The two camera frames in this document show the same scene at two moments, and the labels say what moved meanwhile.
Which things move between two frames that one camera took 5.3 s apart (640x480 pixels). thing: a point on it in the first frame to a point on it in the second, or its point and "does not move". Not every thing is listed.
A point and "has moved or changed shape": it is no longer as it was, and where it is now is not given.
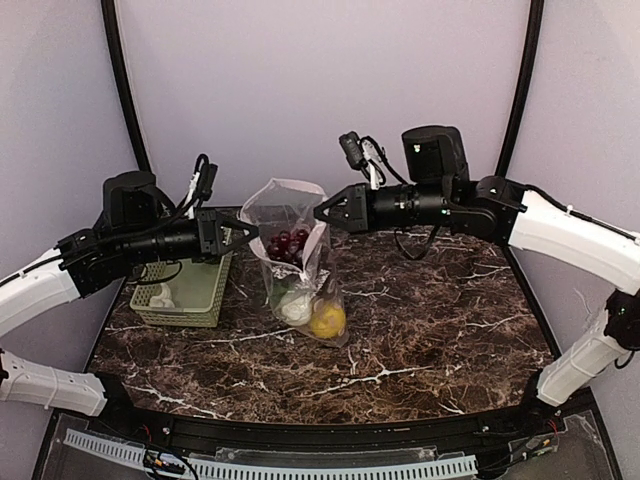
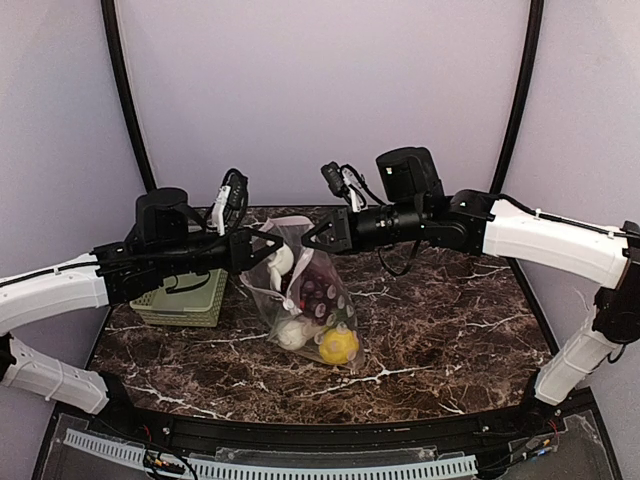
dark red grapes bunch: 288,247 to 321,296
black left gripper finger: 220,254 to 274,245
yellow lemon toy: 328,321 to 339,346
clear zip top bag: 285,224 has moved or changed shape
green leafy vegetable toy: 290,304 to 292,335
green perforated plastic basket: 189,293 does not move
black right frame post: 527,88 does not move
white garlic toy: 163,299 to 281,263
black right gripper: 360,208 to 342,230
